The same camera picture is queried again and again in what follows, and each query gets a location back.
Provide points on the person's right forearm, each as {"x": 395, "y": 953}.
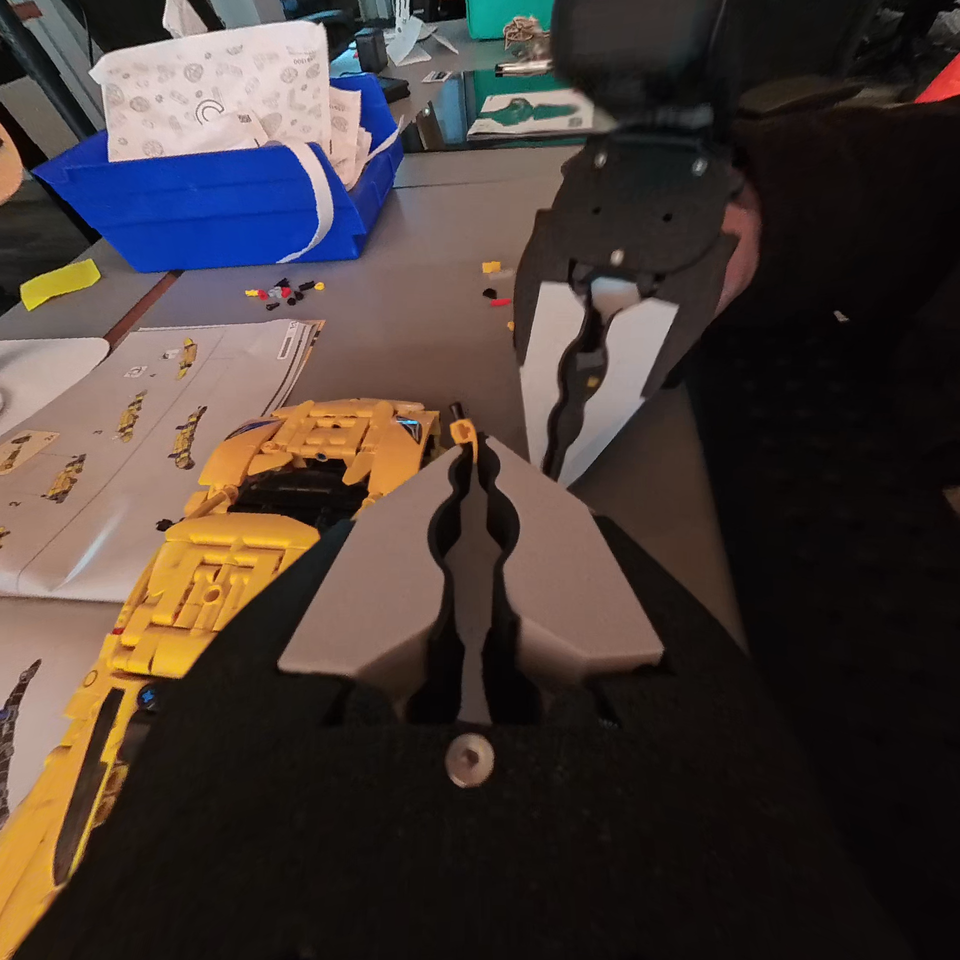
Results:
{"x": 862, "y": 210}

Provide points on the person's right hand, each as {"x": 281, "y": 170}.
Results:
{"x": 746, "y": 240}

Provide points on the yellow cross-hole connector piece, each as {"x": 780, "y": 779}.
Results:
{"x": 465, "y": 435}

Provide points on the blue plastic bin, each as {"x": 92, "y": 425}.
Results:
{"x": 225, "y": 217}

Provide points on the teal printed booklet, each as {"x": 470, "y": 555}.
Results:
{"x": 525, "y": 112}

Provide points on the small black box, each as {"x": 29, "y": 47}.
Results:
{"x": 371, "y": 49}

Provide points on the white folding stand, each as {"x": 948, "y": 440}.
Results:
{"x": 45, "y": 367}

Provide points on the wooden desk lamp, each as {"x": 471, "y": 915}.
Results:
{"x": 409, "y": 41}

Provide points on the teal plastic bin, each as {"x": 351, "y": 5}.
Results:
{"x": 510, "y": 15}

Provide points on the yellow and black loose bricks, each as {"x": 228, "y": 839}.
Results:
{"x": 491, "y": 267}

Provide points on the patterned white paper bag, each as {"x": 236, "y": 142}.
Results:
{"x": 210, "y": 82}

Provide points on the silver black pen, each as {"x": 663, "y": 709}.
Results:
{"x": 525, "y": 69}

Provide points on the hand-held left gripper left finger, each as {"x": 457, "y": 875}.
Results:
{"x": 367, "y": 592}

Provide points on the yellow brick toy car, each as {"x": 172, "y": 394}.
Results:
{"x": 225, "y": 570}

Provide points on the open instruction booklet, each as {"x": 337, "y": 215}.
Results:
{"x": 150, "y": 465}

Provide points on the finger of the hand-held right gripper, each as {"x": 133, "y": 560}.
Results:
{"x": 544, "y": 345}
{"x": 630, "y": 360}

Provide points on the grey desk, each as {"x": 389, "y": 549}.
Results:
{"x": 420, "y": 247}

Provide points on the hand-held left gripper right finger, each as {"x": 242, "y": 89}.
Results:
{"x": 577, "y": 592}

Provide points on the cluster of tiny pin pieces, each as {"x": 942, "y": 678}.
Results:
{"x": 285, "y": 291}

